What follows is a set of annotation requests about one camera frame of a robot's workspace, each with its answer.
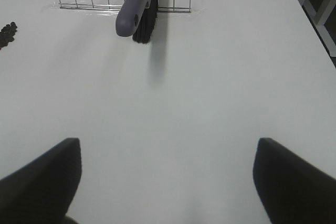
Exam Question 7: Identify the purple hand brush black bristles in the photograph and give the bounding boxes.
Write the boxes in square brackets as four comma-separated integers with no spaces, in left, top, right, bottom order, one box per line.
[115,0,159,44]

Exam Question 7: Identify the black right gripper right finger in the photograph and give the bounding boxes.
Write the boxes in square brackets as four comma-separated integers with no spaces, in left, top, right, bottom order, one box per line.
[253,138,335,223]

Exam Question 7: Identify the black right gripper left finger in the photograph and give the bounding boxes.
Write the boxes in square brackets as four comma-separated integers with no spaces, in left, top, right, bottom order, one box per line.
[1,138,82,223]

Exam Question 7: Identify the pile of coffee beans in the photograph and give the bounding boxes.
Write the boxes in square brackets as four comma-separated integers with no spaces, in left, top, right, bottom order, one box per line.
[0,22,18,49]

